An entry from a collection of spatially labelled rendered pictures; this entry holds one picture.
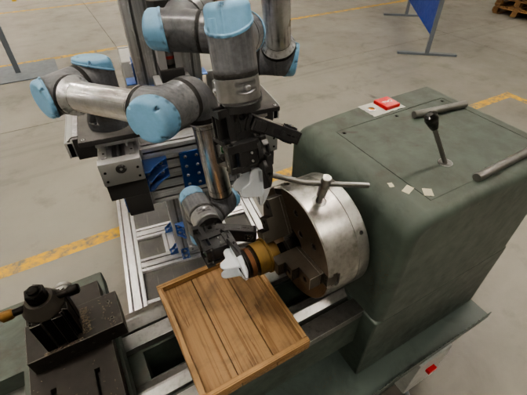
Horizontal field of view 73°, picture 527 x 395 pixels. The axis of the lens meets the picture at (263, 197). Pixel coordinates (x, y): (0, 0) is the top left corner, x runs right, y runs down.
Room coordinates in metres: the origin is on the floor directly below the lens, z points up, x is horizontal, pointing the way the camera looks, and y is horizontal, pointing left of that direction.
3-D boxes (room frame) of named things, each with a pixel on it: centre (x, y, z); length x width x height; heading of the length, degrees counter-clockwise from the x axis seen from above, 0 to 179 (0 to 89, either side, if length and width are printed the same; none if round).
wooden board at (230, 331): (0.53, 0.10, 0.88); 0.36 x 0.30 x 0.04; 29
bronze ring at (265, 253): (0.58, 0.01, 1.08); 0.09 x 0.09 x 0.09; 29
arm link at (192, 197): (0.78, 0.20, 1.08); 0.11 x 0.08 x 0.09; 28
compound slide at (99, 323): (0.43, 0.44, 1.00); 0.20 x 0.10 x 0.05; 119
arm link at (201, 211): (0.71, 0.16, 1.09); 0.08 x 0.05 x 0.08; 118
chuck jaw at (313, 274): (0.54, -0.10, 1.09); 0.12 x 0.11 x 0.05; 29
